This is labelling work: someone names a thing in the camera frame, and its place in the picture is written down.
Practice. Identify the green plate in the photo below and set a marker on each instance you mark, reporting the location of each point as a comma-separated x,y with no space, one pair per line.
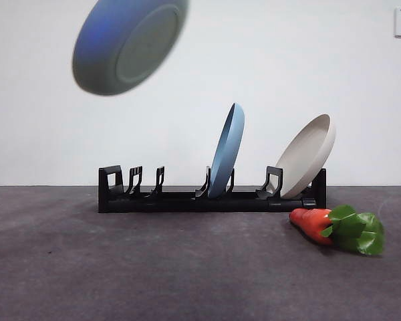
100,60

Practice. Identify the orange carrot with green leaves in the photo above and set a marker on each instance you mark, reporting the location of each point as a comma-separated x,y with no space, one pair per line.
309,222

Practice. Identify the blue plate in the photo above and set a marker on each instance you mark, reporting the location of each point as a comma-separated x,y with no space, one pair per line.
227,150

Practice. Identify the black plate rack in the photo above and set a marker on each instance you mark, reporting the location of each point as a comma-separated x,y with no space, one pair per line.
187,204

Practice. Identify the beige plate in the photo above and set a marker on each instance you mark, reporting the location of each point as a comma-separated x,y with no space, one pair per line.
305,160

